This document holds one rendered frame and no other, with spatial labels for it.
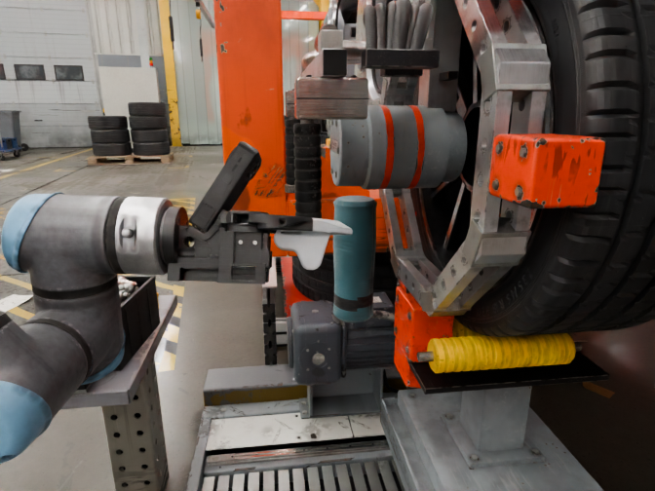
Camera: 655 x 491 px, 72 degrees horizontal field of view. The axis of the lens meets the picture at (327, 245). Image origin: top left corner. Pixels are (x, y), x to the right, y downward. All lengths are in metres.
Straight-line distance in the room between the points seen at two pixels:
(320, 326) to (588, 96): 0.79
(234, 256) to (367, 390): 0.99
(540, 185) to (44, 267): 0.52
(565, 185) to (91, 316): 0.53
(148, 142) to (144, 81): 2.97
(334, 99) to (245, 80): 0.64
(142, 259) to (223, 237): 0.09
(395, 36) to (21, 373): 0.52
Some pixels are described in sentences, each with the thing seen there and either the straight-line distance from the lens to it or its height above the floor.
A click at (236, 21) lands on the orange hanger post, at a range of 1.22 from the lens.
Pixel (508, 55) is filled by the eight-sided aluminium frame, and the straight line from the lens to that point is 0.58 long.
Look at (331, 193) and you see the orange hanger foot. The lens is 1.25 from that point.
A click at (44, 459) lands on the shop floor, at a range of 1.56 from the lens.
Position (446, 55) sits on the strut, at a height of 1.00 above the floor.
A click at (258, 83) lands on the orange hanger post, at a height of 0.98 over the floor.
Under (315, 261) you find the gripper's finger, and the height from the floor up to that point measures 0.74.
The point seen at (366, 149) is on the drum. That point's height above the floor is 0.85.
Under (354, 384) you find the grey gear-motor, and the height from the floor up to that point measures 0.12.
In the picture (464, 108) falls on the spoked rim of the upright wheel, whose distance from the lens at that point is 0.90.
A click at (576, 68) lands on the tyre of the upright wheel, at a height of 0.95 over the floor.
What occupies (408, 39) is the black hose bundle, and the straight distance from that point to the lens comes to 0.60.
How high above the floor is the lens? 0.91
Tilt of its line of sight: 16 degrees down
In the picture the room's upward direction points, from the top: straight up
